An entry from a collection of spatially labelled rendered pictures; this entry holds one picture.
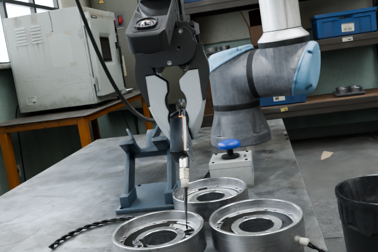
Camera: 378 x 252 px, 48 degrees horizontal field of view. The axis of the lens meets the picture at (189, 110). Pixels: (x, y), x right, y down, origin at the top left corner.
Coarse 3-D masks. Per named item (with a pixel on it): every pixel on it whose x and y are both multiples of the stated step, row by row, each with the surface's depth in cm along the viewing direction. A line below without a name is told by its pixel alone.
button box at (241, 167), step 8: (240, 152) 76; (248, 152) 75; (216, 160) 73; (224, 160) 72; (232, 160) 71; (240, 160) 70; (248, 160) 70; (216, 168) 71; (224, 168) 70; (232, 168) 70; (240, 168) 70; (248, 168) 70; (216, 176) 71; (224, 176) 71; (232, 176) 70; (240, 176) 70; (248, 176) 70; (248, 184) 70
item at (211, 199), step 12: (204, 180) 64; (216, 180) 64; (228, 180) 63; (240, 180) 61; (180, 192) 62; (192, 192) 63; (204, 192) 62; (216, 192) 61; (228, 192) 60; (240, 192) 56; (180, 204) 56; (192, 204) 55; (204, 204) 54; (216, 204) 54; (204, 216) 55
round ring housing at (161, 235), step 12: (144, 216) 53; (156, 216) 53; (168, 216) 53; (180, 216) 53; (192, 216) 51; (120, 228) 50; (132, 228) 52; (156, 228) 51; (168, 228) 50; (180, 228) 50; (204, 228) 48; (120, 240) 49; (156, 240) 50; (168, 240) 50; (180, 240) 44; (192, 240) 45; (204, 240) 47
